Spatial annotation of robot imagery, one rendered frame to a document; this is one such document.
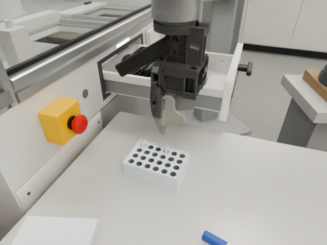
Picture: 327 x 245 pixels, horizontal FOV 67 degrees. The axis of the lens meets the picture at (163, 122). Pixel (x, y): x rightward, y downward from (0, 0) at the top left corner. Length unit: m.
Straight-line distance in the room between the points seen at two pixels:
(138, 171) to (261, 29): 3.30
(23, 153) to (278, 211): 0.49
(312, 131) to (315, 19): 2.79
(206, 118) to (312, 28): 2.14
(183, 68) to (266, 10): 3.26
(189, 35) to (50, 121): 0.30
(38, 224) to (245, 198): 0.38
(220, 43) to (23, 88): 1.42
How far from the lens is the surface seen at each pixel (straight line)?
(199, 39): 0.39
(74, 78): 0.59
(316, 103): 0.92
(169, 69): 0.40
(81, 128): 0.51
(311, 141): 1.00
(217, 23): 1.69
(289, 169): 0.63
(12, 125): 0.49
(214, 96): 0.60
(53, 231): 0.49
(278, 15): 3.64
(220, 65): 0.83
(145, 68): 0.68
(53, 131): 0.52
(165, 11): 0.38
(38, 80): 0.52
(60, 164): 0.61
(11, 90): 0.48
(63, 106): 0.52
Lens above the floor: 1.16
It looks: 35 degrees down
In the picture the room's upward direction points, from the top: straight up
